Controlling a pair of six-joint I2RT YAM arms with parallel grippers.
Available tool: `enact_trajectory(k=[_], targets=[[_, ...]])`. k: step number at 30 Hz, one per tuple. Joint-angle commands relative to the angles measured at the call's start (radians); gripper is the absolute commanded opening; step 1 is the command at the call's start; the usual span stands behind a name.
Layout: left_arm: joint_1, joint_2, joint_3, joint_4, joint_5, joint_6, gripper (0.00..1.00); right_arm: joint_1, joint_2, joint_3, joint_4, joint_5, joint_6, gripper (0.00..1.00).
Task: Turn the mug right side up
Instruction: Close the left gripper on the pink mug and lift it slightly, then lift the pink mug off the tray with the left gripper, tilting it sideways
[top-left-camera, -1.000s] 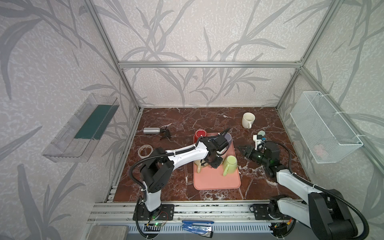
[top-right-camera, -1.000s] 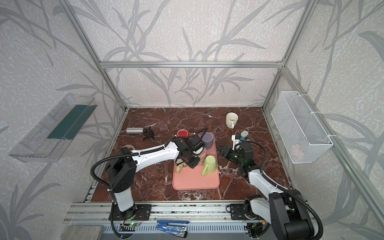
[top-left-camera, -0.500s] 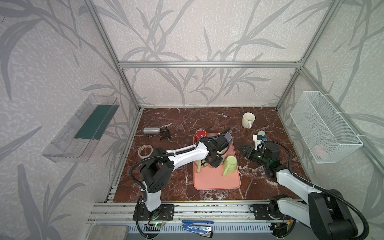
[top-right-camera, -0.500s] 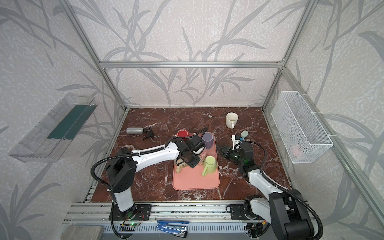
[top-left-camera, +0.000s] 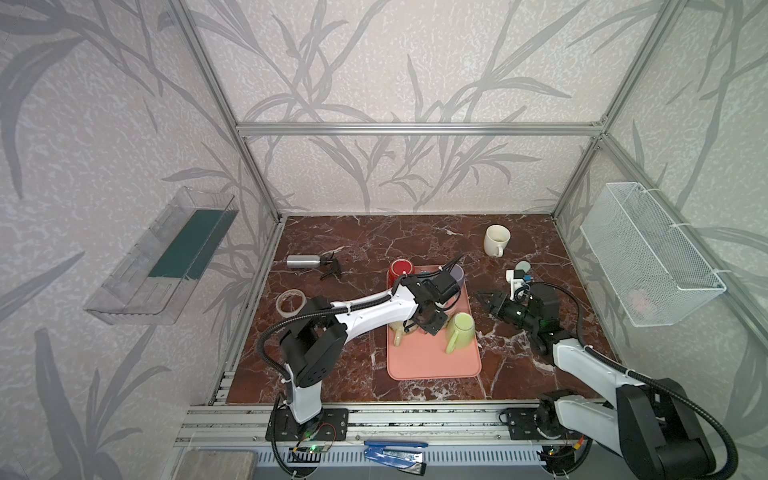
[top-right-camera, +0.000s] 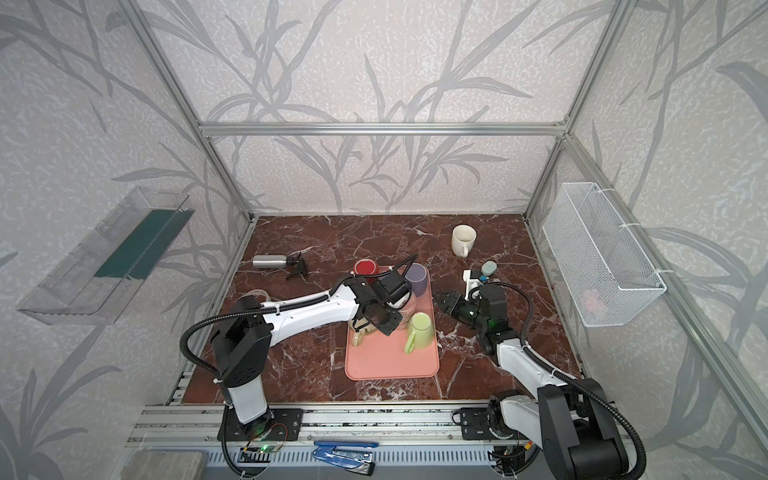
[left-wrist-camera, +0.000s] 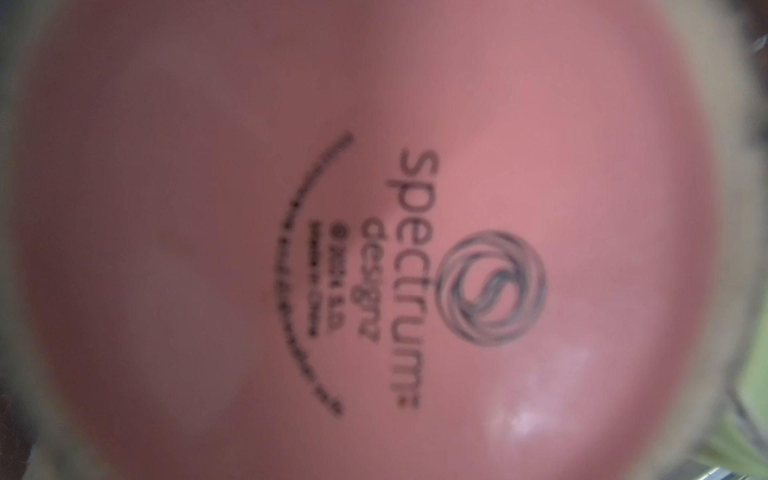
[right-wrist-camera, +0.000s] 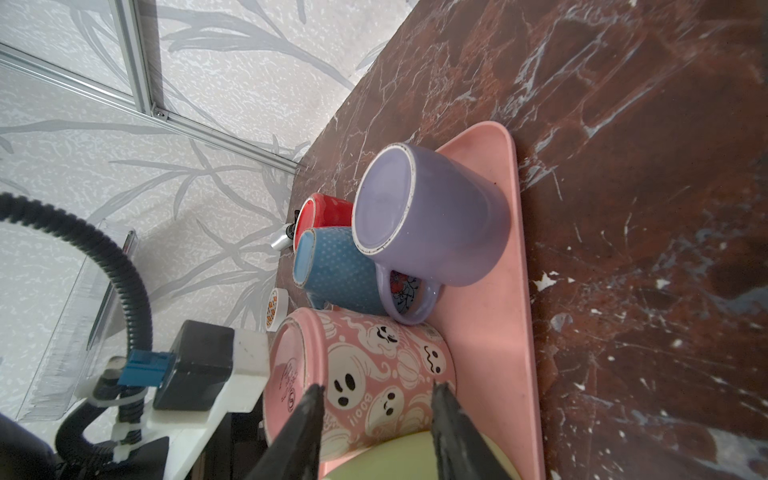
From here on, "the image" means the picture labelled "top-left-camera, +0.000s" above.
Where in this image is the white mug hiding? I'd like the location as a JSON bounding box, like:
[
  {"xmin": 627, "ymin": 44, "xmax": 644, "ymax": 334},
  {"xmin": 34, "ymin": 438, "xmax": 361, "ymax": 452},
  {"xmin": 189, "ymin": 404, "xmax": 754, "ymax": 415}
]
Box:
[{"xmin": 483, "ymin": 225, "xmax": 511, "ymax": 258}]

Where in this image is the pink plastic tray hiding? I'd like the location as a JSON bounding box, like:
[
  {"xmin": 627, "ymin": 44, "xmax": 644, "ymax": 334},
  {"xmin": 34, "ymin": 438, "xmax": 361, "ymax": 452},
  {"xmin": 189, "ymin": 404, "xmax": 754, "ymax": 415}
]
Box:
[{"xmin": 385, "ymin": 264, "xmax": 483, "ymax": 382}]

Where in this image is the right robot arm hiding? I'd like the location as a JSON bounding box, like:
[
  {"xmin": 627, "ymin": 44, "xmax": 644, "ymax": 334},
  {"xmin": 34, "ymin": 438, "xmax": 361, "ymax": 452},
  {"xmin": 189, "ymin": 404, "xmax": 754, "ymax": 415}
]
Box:
[{"xmin": 476, "ymin": 282, "xmax": 739, "ymax": 479}]

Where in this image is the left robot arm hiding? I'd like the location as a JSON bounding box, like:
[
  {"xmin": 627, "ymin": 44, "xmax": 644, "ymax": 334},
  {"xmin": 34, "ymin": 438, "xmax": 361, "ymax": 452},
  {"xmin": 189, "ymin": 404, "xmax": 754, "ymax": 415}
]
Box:
[{"xmin": 256, "ymin": 266, "xmax": 461, "ymax": 425}]

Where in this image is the purple mug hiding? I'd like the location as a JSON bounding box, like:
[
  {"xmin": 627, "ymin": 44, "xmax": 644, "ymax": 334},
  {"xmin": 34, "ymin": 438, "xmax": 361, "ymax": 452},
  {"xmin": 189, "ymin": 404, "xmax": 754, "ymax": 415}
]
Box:
[{"xmin": 450, "ymin": 264, "xmax": 465, "ymax": 286}]

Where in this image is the red mug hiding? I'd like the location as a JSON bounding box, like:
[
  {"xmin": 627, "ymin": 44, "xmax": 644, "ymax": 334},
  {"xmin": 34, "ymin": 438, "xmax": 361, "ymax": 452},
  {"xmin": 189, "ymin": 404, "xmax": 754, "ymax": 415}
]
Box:
[{"xmin": 387, "ymin": 258, "xmax": 414, "ymax": 289}]

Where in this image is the green mug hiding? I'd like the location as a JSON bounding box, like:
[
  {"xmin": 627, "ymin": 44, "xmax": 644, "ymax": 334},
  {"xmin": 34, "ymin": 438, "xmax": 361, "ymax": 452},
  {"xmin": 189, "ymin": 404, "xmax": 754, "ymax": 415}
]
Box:
[{"xmin": 445, "ymin": 312, "xmax": 475, "ymax": 354}]

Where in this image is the beige teapot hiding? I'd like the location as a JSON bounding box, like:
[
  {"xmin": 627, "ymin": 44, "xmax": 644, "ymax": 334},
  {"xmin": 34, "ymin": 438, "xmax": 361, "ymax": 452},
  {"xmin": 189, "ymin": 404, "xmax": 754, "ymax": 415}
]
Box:
[{"xmin": 388, "ymin": 320, "xmax": 415, "ymax": 347}]

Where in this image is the pink object in basket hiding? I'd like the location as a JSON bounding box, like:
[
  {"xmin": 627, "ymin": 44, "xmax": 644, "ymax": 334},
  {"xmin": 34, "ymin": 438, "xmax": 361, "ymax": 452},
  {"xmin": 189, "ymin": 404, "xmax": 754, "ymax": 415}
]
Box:
[{"xmin": 627, "ymin": 289, "xmax": 657, "ymax": 321}]

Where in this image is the silver metal cylinder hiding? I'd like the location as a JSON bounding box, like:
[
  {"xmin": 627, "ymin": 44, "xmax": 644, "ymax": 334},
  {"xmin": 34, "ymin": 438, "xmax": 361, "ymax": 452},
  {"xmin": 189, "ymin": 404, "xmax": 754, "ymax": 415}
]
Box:
[{"xmin": 286, "ymin": 255, "xmax": 322, "ymax": 269}]

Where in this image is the clear tape roll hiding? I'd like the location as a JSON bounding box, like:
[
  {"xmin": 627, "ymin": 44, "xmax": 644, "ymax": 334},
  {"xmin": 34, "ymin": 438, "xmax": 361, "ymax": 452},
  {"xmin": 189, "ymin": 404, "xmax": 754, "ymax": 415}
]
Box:
[{"xmin": 275, "ymin": 289, "xmax": 307, "ymax": 319}]

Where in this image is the blue stapler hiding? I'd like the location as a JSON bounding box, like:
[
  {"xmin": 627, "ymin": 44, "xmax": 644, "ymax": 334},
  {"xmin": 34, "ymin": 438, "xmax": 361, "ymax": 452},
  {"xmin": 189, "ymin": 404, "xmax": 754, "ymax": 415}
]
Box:
[{"xmin": 364, "ymin": 440, "xmax": 428, "ymax": 476}]

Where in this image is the green circuit board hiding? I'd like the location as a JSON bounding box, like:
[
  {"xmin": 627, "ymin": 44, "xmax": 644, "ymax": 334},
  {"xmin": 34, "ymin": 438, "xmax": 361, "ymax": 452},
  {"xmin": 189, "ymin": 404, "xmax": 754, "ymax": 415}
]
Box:
[{"xmin": 291, "ymin": 443, "xmax": 333, "ymax": 455}]

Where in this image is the grey foam block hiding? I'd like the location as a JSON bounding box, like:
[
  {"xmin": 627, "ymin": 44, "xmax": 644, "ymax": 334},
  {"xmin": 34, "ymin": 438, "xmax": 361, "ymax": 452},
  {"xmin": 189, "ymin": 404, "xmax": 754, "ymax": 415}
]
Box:
[{"xmin": 172, "ymin": 450, "xmax": 257, "ymax": 480}]

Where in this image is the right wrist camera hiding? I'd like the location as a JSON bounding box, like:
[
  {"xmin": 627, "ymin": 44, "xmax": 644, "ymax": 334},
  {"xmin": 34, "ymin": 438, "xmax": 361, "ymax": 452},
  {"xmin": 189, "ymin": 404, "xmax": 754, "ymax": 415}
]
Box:
[{"xmin": 506, "ymin": 269, "xmax": 533, "ymax": 300}]

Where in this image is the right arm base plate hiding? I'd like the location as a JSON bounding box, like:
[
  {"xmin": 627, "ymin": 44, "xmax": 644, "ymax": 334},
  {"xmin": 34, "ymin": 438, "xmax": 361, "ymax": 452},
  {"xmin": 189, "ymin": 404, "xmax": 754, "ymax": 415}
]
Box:
[{"xmin": 497, "ymin": 407, "xmax": 546, "ymax": 441}]

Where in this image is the white wire basket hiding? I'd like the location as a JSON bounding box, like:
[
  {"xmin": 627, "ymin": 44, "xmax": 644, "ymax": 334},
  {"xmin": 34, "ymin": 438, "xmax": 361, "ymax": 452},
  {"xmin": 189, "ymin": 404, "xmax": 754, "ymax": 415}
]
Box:
[{"xmin": 581, "ymin": 182, "xmax": 727, "ymax": 328}]

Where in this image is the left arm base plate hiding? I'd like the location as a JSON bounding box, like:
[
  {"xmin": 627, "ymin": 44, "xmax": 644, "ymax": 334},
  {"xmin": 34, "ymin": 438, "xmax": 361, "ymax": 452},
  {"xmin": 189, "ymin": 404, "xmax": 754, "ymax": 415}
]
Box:
[{"xmin": 265, "ymin": 406, "xmax": 349, "ymax": 442}]

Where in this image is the aluminium mounting rail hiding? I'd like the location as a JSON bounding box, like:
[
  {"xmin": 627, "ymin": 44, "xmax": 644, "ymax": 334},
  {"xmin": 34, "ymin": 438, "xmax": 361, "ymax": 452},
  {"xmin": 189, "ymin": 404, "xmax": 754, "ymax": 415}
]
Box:
[{"xmin": 174, "ymin": 400, "xmax": 584, "ymax": 448}]

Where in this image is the clear plastic wall shelf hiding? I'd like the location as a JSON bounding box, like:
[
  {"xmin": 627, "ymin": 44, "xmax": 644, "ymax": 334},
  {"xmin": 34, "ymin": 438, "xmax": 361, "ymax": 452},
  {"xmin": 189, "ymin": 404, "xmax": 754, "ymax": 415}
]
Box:
[{"xmin": 84, "ymin": 187, "xmax": 239, "ymax": 326}]

